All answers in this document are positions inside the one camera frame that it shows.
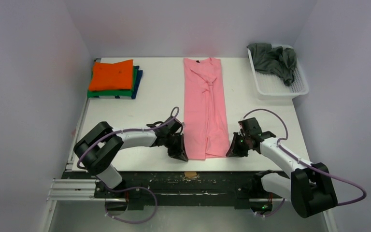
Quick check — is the dark grey crumpled t-shirt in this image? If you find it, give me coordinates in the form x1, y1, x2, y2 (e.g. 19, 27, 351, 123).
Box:
247, 43, 297, 87

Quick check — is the aluminium frame rail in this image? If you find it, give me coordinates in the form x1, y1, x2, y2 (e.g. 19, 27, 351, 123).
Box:
48, 179, 282, 206

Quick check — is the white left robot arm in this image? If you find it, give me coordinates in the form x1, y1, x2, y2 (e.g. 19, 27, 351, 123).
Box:
73, 116, 188, 198

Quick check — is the pink t-shirt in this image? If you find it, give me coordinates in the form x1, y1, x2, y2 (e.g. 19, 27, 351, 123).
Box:
184, 58, 229, 160

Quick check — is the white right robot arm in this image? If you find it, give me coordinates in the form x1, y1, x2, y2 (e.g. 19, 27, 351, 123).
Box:
226, 117, 339, 218

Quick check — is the orange folded t-shirt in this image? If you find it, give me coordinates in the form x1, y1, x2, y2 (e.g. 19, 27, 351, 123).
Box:
88, 59, 133, 91

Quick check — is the navy blue folded t-shirt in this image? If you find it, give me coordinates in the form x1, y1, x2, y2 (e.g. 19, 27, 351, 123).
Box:
131, 66, 143, 99

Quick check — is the white plastic basket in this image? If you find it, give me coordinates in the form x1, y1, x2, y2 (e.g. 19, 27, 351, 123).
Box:
247, 43, 310, 100

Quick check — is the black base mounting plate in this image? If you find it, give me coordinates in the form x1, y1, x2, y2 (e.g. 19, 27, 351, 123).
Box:
60, 171, 292, 212

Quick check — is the brown tape piece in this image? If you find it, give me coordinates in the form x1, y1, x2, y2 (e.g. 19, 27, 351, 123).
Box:
184, 171, 198, 179

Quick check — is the green folded t-shirt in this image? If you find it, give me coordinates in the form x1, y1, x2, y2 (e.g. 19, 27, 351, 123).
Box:
86, 68, 136, 100

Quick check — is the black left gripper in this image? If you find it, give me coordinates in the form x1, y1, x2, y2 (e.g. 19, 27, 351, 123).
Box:
163, 133, 187, 161

